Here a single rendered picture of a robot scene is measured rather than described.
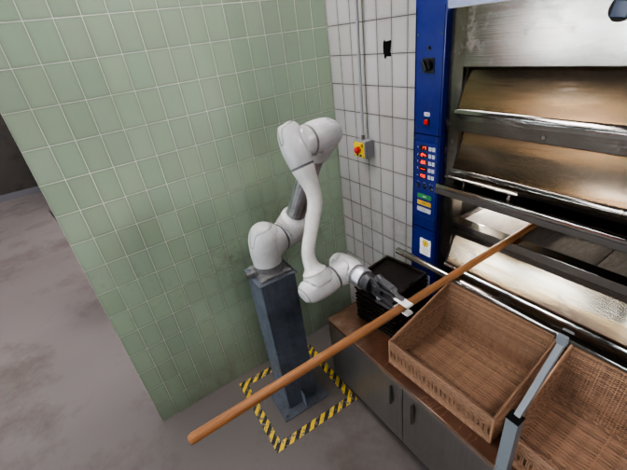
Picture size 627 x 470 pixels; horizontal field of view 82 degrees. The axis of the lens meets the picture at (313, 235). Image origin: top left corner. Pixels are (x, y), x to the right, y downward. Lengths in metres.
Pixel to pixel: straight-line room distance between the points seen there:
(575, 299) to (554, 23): 1.02
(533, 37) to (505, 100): 0.22
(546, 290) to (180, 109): 1.86
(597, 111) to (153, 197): 1.86
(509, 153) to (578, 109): 0.29
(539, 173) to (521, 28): 0.52
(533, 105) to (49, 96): 1.87
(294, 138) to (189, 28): 0.81
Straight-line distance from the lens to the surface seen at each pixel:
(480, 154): 1.75
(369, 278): 1.44
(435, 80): 1.78
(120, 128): 1.93
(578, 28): 1.53
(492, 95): 1.67
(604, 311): 1.79
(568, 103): 1.55
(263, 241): 1.80
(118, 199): 1.99
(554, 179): 1.62
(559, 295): 1.83
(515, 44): 1.62
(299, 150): 1.44
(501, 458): 1.60
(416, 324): 2.00
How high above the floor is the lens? 2.09
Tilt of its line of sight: 29 degrees down
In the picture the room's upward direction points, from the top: 8 degrees counter-clockwise
